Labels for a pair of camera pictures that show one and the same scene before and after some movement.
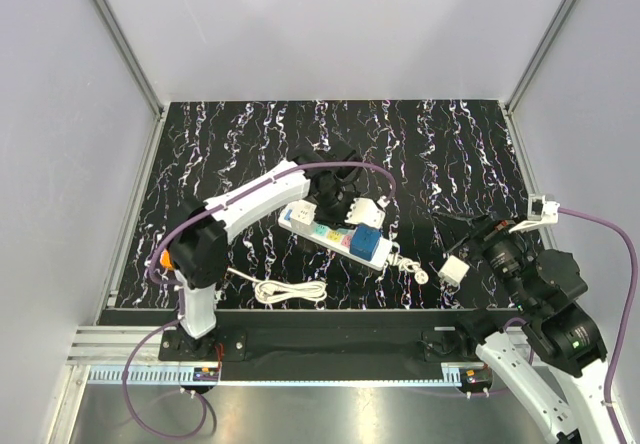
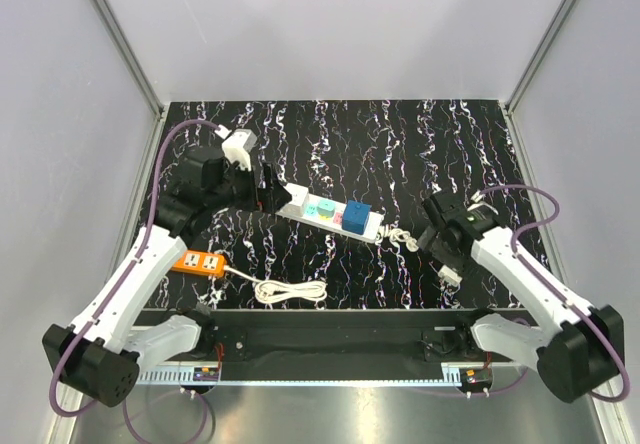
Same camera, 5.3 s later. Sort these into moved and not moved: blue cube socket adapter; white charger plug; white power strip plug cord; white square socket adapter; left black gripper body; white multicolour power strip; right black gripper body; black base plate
Moved: white multicolour power strip; right black gripper body; white square socket adapter; left black gripper body; white power strip plug cord; blue cube socket adapter
Not moved: white charger plug; black base plate
